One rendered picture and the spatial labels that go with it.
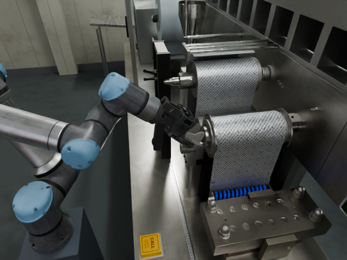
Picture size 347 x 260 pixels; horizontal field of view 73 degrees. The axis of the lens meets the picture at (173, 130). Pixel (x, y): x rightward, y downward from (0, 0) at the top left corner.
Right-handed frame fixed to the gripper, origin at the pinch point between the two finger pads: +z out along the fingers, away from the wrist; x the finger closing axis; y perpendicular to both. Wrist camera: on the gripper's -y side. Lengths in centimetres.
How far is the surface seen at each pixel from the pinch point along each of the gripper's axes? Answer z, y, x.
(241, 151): 11.5, 7.6, -4.6
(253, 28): 15, 41, 50
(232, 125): 3.5, 12.1, -1.2
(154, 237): 6.7, -35.2, -12.5
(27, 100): -54, -207, 270
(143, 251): 3.6, -37.8, -16.8
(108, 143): 37, -130, 155
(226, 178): 16.8, -4.0, -4.6
